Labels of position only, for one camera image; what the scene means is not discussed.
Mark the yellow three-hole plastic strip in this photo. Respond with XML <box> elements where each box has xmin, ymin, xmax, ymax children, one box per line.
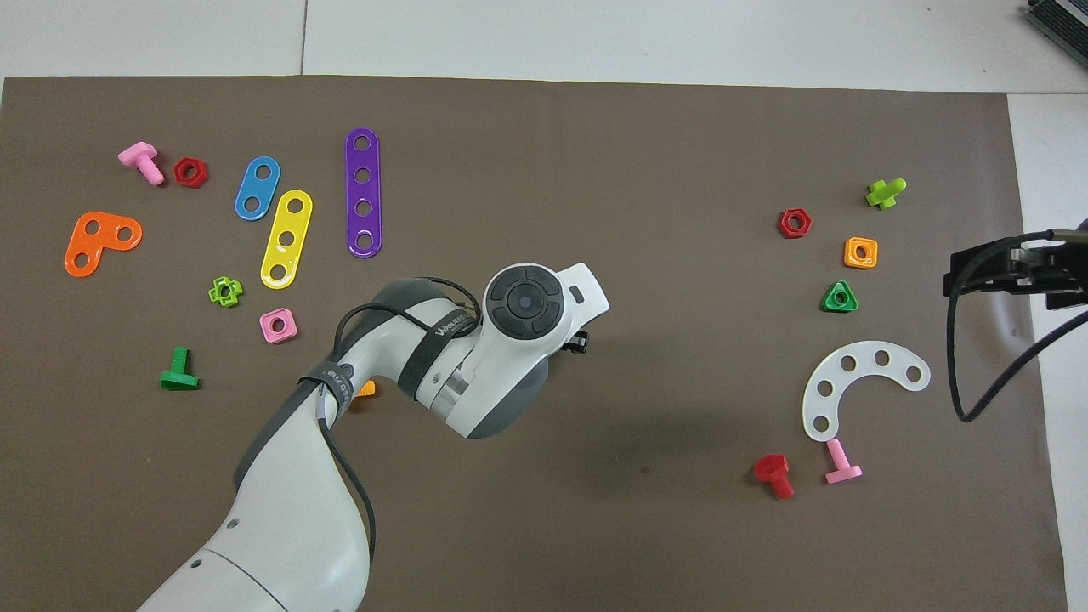
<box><xmin>259</xmin><ymin>189</ymin><xmax>314</xmax><ymax>291</ymax></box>

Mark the blue two-hole plastic strip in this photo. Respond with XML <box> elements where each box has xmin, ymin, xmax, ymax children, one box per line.
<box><xmin>234</xmin><ymin>156</ymin><xmax>281</xmax><ymax>222</ymax></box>

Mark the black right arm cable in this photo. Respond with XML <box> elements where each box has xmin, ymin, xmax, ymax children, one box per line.
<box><xmin>946</xmin><ymin>229</ymin><xmax>1088</xmax><ymax>423</ymax></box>

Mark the dark green plastic bolt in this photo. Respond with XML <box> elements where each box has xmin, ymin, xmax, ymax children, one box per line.
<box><xmin>160</xmin><ymin>347</ymin><xmax>201</xmax><ymax>392</ymax></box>

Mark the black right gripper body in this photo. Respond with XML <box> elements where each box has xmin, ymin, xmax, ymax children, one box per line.
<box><xmin>1011</xmin><ymin>223</ymin><xmax>1088</xmax><ymax>292</ymax></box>

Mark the orange angled three-hole plate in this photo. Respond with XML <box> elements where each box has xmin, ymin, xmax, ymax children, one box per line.
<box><xmin>64</xmin><ymin>211</ymin><xmax>144</xmax><ymax>279</ymax></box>

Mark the purple four-hole plastic strip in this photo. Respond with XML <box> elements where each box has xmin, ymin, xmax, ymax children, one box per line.
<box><xmin>344</xmin><ymin>127</ymin><xmax>383</xmax><ymax>259</ymax></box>

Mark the brown table mat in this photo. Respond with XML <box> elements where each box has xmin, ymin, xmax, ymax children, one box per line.
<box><xmin>0</xmin><ymin>75</ymin><xmax>1070</xmax><ymax>612</ymax></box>

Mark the pink square plastic nut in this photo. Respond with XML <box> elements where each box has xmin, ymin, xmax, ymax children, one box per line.
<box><xmin>258</xmin><ymin>307</ymin><xmax>299</xmax><ymax>344</ymax></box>

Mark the red plastic bolt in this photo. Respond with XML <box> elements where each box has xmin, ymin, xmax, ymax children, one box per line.
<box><xmin>753</xmin><ymin>453</ymin><xmax>796</xmax><ymax>501</ymax></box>

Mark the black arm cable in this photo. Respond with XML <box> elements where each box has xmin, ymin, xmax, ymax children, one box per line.
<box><xmin>313</xmin><ymin>276</ymin><xmax>485</xmax><ymax>569</ymax></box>
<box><xmin>946</xmin><ymin>229</ymin><xmax>1088</xmax><ymax>423</ymax></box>

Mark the dark ribbed device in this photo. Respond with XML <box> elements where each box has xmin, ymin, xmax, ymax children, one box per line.
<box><xmin>1020</xmin><ymin>0</ymin><xmax>1088</xmax><ymax>71</ymax></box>

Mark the pink plastic bolt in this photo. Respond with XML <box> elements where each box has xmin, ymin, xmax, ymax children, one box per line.
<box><xmin>824</xmin><ymin>438</ymin><xmax>864</xmax><ymax>486</ymax></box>
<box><xmin>117</xmin><ymin>141</ymin><xmax>167</xmax><ymax>187</ymax></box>

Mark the white curved five-hole strip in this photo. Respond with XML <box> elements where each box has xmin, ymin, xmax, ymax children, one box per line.
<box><xmin>802</xmin><ymin>341</ymin><xmax>932</xmax><ymax>444</ymax></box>

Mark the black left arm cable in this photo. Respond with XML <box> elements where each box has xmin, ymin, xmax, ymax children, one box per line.
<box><xmin>313</xmin><ymin>276</ymin><xmax>485</xmax><ymax>569</ymax></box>

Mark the light green cross-head bolt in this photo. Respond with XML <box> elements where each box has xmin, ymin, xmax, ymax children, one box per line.
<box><xmin>864</xmin><ymin>178</ymin><xmax>908</xmax><ymax>211</ymax></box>

